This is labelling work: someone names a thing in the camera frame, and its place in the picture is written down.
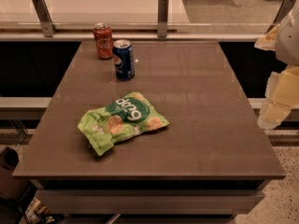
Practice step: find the printed package on floor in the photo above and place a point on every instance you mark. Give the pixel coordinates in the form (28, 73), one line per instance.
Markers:
(38, 213)

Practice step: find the middle metal railing post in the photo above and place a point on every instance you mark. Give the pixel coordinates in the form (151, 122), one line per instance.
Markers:
(162, 18)

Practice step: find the brown table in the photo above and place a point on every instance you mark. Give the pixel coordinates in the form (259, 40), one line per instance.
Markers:
(178, 138)

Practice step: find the green rice chip bag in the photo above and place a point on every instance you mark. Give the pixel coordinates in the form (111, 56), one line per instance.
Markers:
(124, 119)

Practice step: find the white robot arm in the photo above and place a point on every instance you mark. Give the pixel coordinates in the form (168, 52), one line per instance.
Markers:
(287, 42)

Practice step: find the orange soda can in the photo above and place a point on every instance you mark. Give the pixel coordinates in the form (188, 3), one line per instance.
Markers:
(104, 43)

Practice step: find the blue pepsi can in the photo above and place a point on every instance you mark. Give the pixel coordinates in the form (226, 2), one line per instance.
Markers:
(123, 55)

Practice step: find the left metal railing post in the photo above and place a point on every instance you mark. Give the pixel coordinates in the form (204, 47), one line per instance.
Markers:
(47, 26)

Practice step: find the dark bin on floor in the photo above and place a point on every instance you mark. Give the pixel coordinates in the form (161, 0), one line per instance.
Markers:
(11, 188)

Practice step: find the right metal railing post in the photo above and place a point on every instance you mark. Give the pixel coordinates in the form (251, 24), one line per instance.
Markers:
(285, 8)

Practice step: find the metal railing post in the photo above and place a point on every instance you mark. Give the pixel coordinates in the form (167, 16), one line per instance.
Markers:
(162, 18)
(47, 26)
(285, 8)

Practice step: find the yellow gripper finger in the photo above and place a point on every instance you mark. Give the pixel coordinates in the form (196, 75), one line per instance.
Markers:
(281, 96)
(268, 41)

